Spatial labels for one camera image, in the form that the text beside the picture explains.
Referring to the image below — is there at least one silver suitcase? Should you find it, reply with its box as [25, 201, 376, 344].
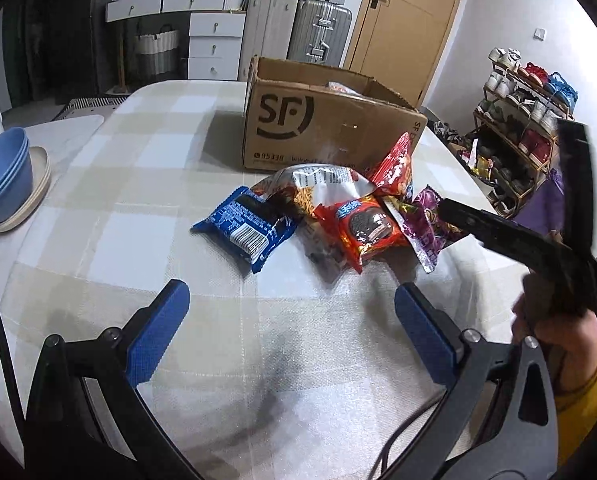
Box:
[287, 0, 353, 68]

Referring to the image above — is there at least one beige suitcase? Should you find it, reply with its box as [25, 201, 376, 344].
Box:
[238, 0, 299, 83]

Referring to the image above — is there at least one silver snack bag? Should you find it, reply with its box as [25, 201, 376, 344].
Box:
[251, 164, 374, 221]

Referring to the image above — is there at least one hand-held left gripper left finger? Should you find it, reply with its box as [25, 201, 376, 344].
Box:
[23, 279, 204, 480]

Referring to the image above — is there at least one person's right hand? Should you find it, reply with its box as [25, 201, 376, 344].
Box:
[509, 295, 597, 396]

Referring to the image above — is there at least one group of assorted shoes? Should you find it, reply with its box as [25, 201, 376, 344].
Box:
[481, 47, 579, 211]

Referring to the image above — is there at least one purple candy bag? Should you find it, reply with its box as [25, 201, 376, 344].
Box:
[383, 185, 467, 274]

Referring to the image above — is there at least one person's right forearm yellow sleeve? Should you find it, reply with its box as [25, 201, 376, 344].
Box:
[553, 337, 597, 468]

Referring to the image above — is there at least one brown cardboard box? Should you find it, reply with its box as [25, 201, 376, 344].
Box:
[242, 56, 429, 171]

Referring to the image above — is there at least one black and white patterned rug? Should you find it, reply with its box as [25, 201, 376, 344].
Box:
[53, 96, 129, 122]

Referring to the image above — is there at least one white desk with drawers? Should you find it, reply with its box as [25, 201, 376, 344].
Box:
[106, 0, 248, 81]

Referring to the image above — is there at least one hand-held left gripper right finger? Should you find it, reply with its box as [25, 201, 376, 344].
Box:
[379, 282, 559, 480]

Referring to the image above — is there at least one tan wooden door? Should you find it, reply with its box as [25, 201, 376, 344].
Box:
[346, 0, 472, 106]

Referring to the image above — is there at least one stack of blue bowls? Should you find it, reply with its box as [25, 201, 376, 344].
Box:
[0, 127, 33, 224]

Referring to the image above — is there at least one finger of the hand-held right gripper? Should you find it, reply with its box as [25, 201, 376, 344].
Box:
[437, 198, 587, 281]

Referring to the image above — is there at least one wooden shoe rack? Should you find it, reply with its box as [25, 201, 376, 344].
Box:
[473, 47, 579, 218]

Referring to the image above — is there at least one red snack bag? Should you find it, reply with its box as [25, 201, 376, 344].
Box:
[366, 132, 414, 201]

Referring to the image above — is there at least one red cookie packet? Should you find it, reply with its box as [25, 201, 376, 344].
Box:
[313, 195, 412, 273]

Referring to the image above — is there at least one stack of beige plates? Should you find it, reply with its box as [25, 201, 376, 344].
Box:
[0, 146, 52, 233]

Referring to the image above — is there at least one blue cookie packet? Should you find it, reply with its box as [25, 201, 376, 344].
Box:
[191, 186, 299, 275]

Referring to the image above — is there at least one cluster of loose sneakers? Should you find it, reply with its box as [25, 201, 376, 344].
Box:
[429, 120, 472, 153]

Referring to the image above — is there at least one white and grey woven basket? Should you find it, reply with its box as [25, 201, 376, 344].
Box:
[133, 25, 182, 77]

